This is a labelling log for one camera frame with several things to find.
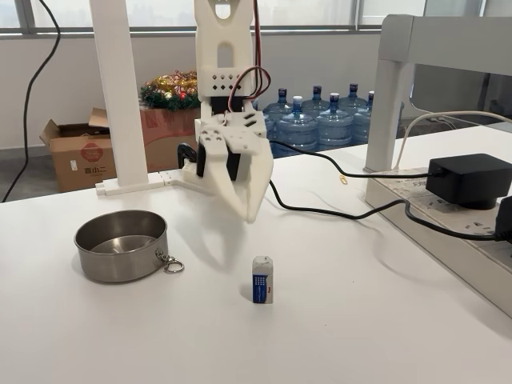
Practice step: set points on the black plug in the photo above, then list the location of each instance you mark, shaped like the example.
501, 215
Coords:
505, 218

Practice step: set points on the red cardboard box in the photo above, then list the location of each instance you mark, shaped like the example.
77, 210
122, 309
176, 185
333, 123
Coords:
160, 136

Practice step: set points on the yellow paper clip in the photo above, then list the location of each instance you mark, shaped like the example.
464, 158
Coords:
342, 179

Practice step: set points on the brown cardboard box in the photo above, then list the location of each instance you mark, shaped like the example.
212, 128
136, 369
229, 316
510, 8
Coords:
80, 160

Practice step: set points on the round metal bowl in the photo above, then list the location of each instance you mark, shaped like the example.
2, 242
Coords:
120, 244

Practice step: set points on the black power adapter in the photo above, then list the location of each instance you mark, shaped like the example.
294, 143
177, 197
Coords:
464, 180

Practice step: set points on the white stand pole with base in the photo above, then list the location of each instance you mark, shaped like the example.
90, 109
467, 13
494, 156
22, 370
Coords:
116, 100

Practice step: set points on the small white and blue box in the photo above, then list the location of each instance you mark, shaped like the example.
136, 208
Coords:
263, 282

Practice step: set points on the christmas wreath with ornaments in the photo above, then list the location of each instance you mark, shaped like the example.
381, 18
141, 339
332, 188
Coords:
172, 92

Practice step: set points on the white power strip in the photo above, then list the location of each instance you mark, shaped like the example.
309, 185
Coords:
440, 216

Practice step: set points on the black clamp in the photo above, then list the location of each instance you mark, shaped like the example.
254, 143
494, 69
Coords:
187, 152

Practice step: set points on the white desk shelf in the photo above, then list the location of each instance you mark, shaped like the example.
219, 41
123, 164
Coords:
394, 60

